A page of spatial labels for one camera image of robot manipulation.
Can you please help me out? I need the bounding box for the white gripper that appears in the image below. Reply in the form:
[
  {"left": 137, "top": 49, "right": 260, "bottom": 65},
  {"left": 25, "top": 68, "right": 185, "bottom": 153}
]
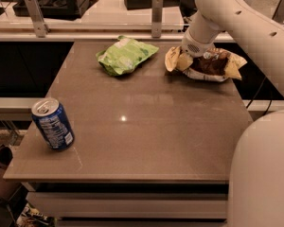
[{"left": 181, "top": 28, "right": 215, "bottom": 58}]

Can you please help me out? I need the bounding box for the brown chip bag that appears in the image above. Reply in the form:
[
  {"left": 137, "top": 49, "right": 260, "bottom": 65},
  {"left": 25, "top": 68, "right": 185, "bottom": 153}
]
[{"left": 165, "top": 47, "right": 247, "bottom": 82}]

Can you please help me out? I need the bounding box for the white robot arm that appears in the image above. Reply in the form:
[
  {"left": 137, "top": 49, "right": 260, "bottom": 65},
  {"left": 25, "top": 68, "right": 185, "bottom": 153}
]
[{"left": 182, "top": 0, "right": 284, "bottom": 227}]

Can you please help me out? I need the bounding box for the green chip bag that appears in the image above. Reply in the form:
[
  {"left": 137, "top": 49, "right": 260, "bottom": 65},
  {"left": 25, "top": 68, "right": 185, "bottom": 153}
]
[{"left": 96, "top": 36, "right": 159, "bottom": 77}]

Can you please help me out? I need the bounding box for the blue pepsi can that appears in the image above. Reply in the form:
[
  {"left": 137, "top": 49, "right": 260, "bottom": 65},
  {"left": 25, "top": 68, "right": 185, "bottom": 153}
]
[{"left": 31, "top": 97, "right": 75, "bottom": 150}]

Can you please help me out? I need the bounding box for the black box on counter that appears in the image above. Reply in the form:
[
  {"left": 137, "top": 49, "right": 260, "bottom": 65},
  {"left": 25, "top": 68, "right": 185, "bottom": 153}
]
[{"left": 12, "top": 0, "right": 91, "bottom": 21}]

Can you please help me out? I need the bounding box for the white cabinet drawer front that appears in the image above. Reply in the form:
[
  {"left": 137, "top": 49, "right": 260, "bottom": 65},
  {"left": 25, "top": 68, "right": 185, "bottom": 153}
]
[{"left": 27, "top": 192, "right": 227, "bottom": 219}]

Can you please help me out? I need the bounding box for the brown bin at left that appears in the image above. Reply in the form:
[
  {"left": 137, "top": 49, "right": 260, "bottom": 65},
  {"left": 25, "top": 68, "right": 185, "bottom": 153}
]
[{"left": 0, "top": 145, "right": 20, "bottom": 203}]

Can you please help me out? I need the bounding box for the centre metal rail bracket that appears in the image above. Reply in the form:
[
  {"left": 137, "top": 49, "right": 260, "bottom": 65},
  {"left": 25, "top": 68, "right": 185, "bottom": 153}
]
[{"left": 151, "top": 0, "right": 163, "bottom": 38}]

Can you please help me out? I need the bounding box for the metal rail bracket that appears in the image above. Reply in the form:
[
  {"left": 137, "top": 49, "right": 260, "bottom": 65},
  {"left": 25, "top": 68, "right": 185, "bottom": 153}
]
[
  {"left": 24, "top": 0, "right": 49, "bottom": 38},
  {"left": 151, "top": 0, "right": 163, "bottom": 38}
]

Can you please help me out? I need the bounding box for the left metal rail bracket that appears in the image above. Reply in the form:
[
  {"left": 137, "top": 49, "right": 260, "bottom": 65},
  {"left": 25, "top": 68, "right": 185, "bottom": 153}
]
[{"left": 24, "top": 0, "right": 49, "bottom": 38}]

